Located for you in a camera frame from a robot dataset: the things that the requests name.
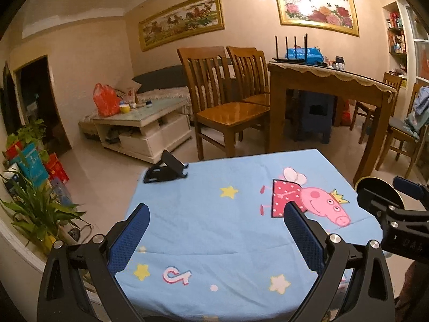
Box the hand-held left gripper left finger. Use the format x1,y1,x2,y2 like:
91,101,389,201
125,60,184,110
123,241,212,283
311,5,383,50
37,203,150,322

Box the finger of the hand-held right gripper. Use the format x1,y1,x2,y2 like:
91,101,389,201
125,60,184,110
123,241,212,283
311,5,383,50
356,186,398,220
393,175,429,210

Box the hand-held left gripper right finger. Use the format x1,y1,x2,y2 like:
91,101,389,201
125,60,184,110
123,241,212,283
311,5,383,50
283,201,397,322

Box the black bin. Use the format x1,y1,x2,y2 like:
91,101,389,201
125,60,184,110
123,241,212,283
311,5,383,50
353,176,403,216

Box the person's right forearm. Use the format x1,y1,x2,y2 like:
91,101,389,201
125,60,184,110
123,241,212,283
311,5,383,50
395,261,429,312

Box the wooden chair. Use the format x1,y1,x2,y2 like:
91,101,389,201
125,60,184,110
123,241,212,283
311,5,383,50
226,46,271,108
375,82,429,179
349,72,404,145
176,46,271,162

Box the pile of clothes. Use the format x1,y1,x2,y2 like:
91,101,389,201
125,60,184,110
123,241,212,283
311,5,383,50
403,86,429,140

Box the wooden dining table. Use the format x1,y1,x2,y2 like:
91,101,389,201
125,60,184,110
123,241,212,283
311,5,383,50
267,61,397,184

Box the black phone stand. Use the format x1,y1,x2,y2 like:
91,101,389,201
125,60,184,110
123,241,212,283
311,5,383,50
143,149,189,184

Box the blue cartoon printed tablecloth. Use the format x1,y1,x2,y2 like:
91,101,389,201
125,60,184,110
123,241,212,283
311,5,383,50
115,148,387,322

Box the red bag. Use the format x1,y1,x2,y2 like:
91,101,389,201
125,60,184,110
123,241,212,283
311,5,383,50
341,99,356,127

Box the green leafy plant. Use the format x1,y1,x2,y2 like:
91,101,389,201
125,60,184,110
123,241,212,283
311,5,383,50
0,148,88,254

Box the red gift box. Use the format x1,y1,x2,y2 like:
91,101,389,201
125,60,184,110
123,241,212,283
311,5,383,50
45,152,70,184

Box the white coffee table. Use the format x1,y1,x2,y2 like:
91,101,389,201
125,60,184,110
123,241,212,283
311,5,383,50
91,97,194,166

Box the blue plastic stool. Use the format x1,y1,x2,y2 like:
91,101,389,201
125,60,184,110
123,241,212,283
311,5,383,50
293,90,336,145

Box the blue gift box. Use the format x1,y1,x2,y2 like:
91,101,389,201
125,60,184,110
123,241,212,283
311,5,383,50
13,142,48,189

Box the beige lace table cover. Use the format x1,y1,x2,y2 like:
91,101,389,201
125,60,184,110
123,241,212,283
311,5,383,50
267,60,397,103

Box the orange plastic bag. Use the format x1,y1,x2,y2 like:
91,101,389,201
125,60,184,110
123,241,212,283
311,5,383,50
93,83,122,118

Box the small jars on table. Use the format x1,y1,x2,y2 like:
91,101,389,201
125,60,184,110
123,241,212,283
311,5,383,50
326,55,346,70

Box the small green potted plant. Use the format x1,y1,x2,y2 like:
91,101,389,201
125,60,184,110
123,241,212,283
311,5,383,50
6,118,48,155

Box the white glass door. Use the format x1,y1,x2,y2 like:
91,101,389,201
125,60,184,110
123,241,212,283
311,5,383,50
404,4,429,85

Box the blue plastic bag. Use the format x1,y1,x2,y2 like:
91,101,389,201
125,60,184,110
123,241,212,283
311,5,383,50
285,47,326,64

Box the black router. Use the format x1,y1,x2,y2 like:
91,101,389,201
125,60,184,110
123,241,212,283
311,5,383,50
270,34,311,63

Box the framed flower painting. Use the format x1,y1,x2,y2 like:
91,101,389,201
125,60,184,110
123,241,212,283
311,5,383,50
273,0,361,38

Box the framed horse painting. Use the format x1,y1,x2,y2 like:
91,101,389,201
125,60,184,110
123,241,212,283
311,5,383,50
138,0,225,53

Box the wall shelf with items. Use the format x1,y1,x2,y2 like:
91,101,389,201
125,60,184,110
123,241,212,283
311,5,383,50
382,1,413,90

